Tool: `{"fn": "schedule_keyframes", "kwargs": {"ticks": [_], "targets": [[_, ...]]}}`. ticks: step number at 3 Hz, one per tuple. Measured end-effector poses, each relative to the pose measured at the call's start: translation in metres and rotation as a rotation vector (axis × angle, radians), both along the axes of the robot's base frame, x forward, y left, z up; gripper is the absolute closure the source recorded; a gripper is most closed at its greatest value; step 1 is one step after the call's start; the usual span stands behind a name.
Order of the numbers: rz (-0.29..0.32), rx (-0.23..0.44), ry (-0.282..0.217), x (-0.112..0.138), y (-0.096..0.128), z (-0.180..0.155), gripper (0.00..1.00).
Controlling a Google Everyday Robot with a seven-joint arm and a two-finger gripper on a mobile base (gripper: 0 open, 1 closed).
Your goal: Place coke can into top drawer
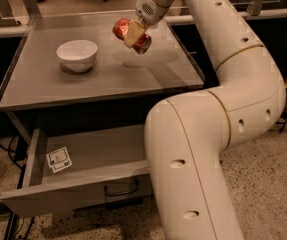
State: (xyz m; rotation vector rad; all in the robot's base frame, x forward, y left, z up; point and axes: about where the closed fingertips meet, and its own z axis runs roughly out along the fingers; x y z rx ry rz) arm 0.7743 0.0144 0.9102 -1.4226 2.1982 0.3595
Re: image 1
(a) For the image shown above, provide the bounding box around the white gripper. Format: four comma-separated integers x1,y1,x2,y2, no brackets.
124,0,174,48

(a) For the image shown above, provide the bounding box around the red coke can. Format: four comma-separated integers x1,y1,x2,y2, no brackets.
112,18,152,54

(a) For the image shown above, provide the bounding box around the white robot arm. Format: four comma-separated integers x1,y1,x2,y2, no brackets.
125,0,286,240

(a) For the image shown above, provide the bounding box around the open grey top drawer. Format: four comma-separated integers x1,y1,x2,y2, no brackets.
0,125,152,218

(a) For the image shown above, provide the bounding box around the white ceramic bowl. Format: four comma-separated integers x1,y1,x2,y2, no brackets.
56,40,98,73

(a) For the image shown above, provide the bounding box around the grey metal cabinet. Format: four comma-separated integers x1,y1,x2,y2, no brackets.
0,10,203,139

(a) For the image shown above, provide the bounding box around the white fiducial tag sticker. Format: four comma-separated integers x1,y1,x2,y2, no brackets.
46,147,72,173

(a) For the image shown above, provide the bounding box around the black floor cable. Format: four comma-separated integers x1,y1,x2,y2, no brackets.
0,135,27,170

